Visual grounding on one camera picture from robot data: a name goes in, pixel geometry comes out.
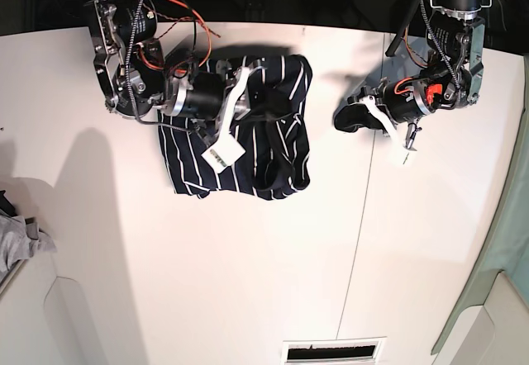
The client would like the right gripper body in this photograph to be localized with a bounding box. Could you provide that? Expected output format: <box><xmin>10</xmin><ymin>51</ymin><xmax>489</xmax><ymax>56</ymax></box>
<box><xmin>163</xmin><ymin>65</ymin><xmax>265</xmax><ymax>146</ymax></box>

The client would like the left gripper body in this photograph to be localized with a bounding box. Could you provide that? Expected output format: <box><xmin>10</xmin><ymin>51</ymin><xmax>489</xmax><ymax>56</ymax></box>
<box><xmin>347</xmin><ymin>78</ymin><xmax>434</xmax><ymax>149</ymax></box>

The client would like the navy white striped t-shirt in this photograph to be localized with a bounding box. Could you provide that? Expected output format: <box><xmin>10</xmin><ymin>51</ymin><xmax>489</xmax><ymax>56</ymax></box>
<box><xmin>157</xmin><ymin>55</ymin><xmax>312</xmax><ymax>201</ymax></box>

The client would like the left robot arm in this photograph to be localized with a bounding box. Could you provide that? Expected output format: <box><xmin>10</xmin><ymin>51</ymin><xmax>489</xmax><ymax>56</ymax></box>
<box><xmin>334</xmin><ymin>0</ymin><xmax>493</xmax><ymax>151</ymax></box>

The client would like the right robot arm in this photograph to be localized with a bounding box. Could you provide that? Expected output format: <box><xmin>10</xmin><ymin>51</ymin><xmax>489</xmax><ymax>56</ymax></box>
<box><xmin>86</xmin><ymin>0</ymin><xmax>294</xmax><ymax>145</ymax></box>

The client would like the green fabric at right edge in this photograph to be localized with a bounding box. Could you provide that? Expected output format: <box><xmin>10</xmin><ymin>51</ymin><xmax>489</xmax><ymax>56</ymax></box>
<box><xmin>431</xmin><ymin>55</ymin><xmax>529</xmax><ymax>356</ymax></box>

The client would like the grey cloth pile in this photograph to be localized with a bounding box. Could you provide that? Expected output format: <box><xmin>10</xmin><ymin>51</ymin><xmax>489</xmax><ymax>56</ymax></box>
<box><xmin>1</xmin><ymin>190</ymin><xmax>56</xmax><ymax>280</ymax></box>

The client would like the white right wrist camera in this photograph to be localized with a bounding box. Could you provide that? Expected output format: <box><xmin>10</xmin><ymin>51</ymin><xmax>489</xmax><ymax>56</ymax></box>
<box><xmin>202</xmin><ymin>133</ymin><xmax>245</xmax><ymax>174</ymax></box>

